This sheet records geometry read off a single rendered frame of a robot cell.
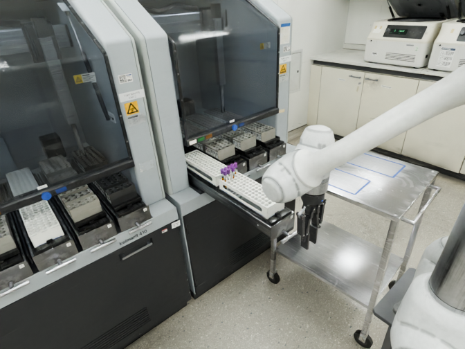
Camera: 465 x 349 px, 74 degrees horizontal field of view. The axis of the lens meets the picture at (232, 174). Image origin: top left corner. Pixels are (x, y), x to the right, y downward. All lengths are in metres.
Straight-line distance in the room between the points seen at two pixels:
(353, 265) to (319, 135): 1.05
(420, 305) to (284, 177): 0.39
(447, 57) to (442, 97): 2.42
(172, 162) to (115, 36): 0.56
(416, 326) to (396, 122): 0.43
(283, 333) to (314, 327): 0.17
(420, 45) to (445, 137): 0.82
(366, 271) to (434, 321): 1.03
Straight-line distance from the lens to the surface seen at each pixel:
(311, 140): 0.89
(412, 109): 0.77
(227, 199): 1.31
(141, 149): 1.34
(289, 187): 0.76
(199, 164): 1.47
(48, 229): 1.29
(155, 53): 1.29
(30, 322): 1.47
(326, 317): 1.92
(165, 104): 1.33
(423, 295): 0.80
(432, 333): 0.81
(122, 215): 1.32
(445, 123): 3.26
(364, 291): 1.71
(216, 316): 1.90
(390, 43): 3.34
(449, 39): 3.18
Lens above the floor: 1.55
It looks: 30 degrees down
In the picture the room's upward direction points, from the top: 3 degrees counter-clockwise
